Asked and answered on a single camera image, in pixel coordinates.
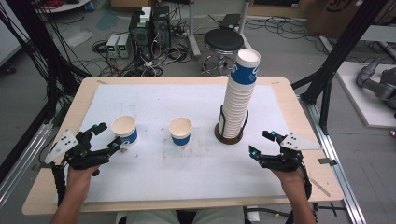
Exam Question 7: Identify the black metal frame post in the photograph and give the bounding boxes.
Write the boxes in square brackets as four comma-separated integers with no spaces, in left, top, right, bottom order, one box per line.
[290,0,390,135]

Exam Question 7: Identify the blue banded paper cup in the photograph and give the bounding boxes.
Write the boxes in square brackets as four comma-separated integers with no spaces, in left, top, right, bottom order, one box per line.
[168,117,193,147]
[110,115,138,145]

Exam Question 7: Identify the white platform board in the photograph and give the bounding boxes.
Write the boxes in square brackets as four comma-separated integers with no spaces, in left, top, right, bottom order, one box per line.
[335,61,396,129]

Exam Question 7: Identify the tangle of floor cables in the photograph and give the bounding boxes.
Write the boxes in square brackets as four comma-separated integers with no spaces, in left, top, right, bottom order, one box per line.
[92,38,194,78]

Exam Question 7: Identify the thin wooden stick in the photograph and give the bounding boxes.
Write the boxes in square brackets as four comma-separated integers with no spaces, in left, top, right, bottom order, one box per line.
[309,176,332,198]

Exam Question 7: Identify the black cable under table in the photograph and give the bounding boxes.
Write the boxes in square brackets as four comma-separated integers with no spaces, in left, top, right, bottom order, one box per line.
[245,206,292,218]

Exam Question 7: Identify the aluminium rail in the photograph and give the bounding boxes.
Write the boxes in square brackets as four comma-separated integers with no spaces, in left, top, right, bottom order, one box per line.
[0,122,54,209]
[300,96,368,224]

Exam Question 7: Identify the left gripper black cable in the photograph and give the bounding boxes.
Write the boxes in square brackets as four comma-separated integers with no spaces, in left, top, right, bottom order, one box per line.
[50,162,68,206]

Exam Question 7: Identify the black frame with cables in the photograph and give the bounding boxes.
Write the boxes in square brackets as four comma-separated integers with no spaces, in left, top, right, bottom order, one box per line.
[0,0,92,125]

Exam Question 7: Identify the black computer tower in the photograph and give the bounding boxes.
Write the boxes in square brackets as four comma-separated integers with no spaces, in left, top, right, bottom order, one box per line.
[151,5,172,49]
[129,10,154,61]

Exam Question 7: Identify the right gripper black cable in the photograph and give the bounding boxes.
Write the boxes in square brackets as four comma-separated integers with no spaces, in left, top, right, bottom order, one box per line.
[298,161,313,201]

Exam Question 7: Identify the cardboard box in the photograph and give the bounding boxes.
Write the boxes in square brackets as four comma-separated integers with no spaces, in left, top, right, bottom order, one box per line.
[306,0,396,38]

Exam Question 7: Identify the stack of paper cups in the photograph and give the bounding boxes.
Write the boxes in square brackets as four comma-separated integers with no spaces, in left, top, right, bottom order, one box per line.
[218,48,262,139]

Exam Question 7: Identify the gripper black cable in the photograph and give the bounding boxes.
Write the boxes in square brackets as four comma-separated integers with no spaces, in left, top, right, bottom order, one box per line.
[298,161,313,201]
[50,162,68,206]

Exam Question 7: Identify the person's left hand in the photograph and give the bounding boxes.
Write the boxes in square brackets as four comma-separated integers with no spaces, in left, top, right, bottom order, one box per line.
[65,164,101,201]

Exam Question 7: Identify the grey bench power supply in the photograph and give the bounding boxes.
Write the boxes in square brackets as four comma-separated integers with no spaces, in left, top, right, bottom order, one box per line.
[106,33,121,59]
[117,33,134,59]

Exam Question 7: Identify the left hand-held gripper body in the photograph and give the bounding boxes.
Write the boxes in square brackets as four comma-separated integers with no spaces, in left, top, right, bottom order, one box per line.
[44,129,112,171]

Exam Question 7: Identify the person's light pants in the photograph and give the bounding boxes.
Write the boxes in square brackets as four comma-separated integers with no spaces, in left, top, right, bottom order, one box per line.
[125,207,247,224]

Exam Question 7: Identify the dark brown cup holder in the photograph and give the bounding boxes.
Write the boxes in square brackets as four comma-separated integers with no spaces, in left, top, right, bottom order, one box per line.
[214,105,250,146]

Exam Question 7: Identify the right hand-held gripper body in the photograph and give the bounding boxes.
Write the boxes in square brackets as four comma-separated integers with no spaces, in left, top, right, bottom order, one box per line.
[258,133,323,173]

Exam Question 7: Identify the black round stool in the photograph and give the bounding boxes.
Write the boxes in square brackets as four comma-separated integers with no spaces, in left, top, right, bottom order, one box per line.
[201,28,245,77]

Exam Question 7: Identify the person's right hand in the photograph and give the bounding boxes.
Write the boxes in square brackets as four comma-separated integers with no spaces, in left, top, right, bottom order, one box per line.
[270,167,308,196]

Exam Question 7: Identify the white desk leg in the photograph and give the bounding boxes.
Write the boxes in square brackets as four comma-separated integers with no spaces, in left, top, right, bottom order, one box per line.
[186,0,202,60]

